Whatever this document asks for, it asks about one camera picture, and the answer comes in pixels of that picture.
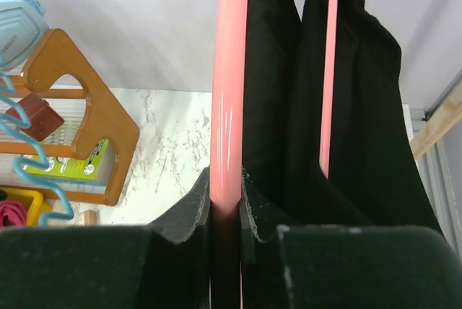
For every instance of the yellow plastic tray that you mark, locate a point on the yellow plastic tray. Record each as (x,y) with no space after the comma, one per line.
(33,202)

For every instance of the blue hanger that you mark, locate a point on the blue hanger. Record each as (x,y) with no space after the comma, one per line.
(9,125)

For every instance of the wooden shelf rack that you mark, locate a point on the wooden shelf rack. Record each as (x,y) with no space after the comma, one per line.
(58,69)

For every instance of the black trousers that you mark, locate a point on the black trousers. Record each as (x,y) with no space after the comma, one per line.
(339,157)

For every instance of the green card box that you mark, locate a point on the green card box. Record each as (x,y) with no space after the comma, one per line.
(95,170)

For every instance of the brown cube box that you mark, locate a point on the brown cube box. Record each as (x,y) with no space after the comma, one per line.
(43,119)

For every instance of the pink hanger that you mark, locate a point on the pink hanger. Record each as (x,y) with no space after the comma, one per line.
(246,273)

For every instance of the wooden clothes rack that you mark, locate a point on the wooden clothes rack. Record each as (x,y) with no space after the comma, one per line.
(442,120)

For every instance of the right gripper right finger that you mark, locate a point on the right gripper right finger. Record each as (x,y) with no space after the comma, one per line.
(262,213)

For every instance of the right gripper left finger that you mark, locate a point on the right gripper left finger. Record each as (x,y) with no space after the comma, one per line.
(178,223)

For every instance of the pink trousers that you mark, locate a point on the pink trousers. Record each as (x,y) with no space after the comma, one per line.
(12,213)

